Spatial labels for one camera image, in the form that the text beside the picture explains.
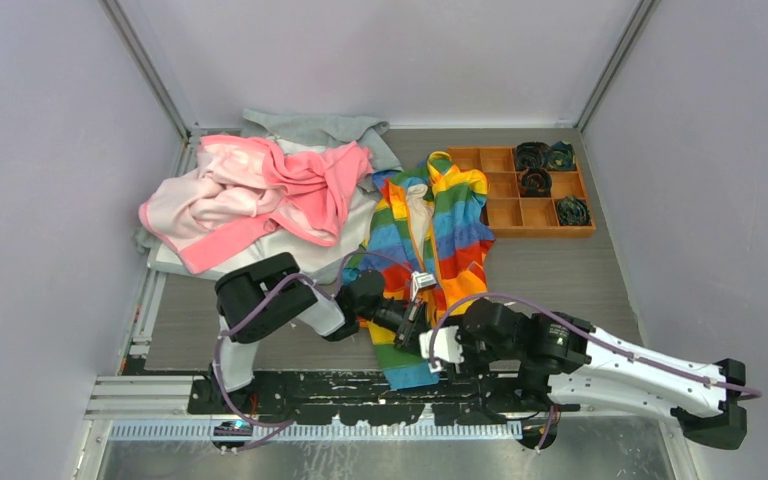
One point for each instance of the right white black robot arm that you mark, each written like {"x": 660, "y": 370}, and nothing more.
{"x": 559, "y": 362}

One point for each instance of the orange compartment tray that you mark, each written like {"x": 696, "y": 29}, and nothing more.
{"x": 507, "y": 213}

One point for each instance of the pink fleece garment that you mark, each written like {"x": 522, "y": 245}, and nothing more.
{"x": 244, "y": 188}

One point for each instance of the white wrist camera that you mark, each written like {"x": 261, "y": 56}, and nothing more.
{"x": 441, "y": 348}
{"x": 420, "y": 281}

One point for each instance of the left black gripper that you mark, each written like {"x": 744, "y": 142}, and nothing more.
{"x": 416, "y": 314}

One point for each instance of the dark rolled tie back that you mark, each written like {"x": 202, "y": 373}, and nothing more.
{"x": 528, "y": 155}

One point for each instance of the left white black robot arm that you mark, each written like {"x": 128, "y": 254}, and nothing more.
{"x": 255, "y": 301}

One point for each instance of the grey white garment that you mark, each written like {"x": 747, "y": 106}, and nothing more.
{"x": 316, "y": 132}

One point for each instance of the blue green rolled tie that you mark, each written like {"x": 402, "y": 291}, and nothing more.
{"x": 572, "y": 211}

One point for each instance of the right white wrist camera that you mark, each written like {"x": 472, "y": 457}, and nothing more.
{"x": 441, "y": 348}

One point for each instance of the silver slotted aluminium rail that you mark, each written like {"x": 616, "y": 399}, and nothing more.
{"x": 232, "y": 430}

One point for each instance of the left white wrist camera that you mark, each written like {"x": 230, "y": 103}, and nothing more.
{"x": 420, "y": 281}

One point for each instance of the rainbow striped zip jacket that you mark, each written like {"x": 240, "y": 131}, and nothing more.
{"x": 428, "y": 220}

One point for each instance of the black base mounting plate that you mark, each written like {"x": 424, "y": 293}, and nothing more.
{"x": 482, "y": 397}

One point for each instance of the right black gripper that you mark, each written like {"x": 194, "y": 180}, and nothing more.
{"x": 473, "y": 365}

